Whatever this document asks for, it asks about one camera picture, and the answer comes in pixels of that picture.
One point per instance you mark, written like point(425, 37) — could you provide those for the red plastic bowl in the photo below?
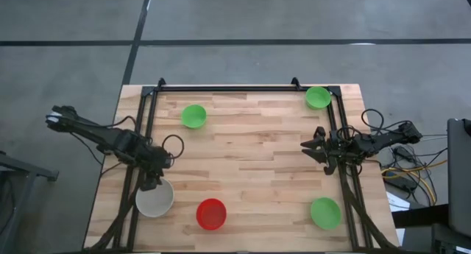
point(211, 214)

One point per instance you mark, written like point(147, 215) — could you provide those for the black metal stand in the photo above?
point(25, 170)

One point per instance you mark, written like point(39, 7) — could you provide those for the small green plastic bowl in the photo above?
point(193, 116)
point(318, 97)

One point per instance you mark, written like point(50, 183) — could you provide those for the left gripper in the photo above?
point(158, 162)

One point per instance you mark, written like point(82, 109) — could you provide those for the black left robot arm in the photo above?
point(92, 134)

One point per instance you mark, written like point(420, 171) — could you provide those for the black equipment case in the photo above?
point(460, 180)

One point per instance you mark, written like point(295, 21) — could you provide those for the white ribbed bowl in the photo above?
point(156, 204)

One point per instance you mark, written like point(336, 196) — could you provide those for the black power adapter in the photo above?
point(403, 182)

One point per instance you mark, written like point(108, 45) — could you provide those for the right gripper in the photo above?
point(336, 151)

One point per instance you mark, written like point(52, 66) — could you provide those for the black aluminium table frame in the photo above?
point(239, 88)

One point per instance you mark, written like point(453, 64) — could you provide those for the white paper sheet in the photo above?
point(397, 202)

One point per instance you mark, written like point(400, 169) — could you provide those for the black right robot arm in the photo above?
point(382, 140)

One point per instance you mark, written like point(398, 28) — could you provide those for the large green plastic bowl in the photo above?
point(325, 213)

